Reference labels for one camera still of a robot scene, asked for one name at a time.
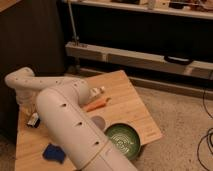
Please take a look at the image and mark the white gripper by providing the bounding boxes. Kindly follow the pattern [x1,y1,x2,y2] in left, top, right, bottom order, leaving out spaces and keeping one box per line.
[16,90,36,114]

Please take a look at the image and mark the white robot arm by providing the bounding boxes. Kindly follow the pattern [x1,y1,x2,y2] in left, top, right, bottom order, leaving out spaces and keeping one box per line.
[5,67,138,171]

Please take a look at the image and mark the cluttered shelf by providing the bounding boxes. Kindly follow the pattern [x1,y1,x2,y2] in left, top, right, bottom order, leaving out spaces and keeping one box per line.
[61,0,213,20]

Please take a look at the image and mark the grey metal rail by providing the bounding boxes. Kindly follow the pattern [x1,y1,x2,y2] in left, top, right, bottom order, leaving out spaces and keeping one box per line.
[65,42,213,78]

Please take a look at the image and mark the green bowl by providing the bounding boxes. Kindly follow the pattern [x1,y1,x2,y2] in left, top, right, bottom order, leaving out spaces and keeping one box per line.
[105,123,141,160]

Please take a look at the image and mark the orange carrot toy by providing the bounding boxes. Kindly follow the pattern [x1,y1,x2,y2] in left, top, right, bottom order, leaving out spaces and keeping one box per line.
[83,98,110,112]

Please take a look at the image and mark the black handle on rail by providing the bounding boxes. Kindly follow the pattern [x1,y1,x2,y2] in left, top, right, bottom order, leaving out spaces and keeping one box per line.
[164,56,193,65]

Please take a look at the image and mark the black cables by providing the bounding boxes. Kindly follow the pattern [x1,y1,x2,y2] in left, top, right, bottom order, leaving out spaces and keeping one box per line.
[195,69,213,164]

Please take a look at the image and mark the metal pole stand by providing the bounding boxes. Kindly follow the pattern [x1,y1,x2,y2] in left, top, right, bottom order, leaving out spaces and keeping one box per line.
[67,0,81,46]

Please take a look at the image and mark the blue sponge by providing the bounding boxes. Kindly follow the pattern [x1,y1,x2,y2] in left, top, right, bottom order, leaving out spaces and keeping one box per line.
[42,143,66,164]

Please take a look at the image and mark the clear plastic cup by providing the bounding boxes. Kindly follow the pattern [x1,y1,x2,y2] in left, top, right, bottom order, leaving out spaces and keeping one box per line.
[91,116,106,130]

